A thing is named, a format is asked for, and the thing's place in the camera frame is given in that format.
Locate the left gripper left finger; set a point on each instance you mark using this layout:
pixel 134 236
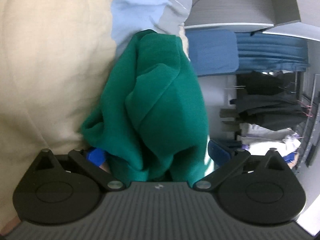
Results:
pixel 60 189

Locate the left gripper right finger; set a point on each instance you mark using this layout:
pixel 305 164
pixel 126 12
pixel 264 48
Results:
pixel 256 189

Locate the green hooded sweatshirt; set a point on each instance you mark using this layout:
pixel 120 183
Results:
pixel 151 117

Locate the stack of folded clothes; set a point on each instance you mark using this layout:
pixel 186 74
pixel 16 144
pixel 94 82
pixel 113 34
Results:
pixel 258 140

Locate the metal clothes rack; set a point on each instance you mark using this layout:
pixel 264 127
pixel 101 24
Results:
pixel 308 130

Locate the blue curtain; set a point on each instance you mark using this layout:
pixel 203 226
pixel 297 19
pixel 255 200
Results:
pixel 270 53

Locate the patchwork pastel bed quilt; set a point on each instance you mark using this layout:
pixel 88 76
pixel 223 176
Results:
pixel 56 56

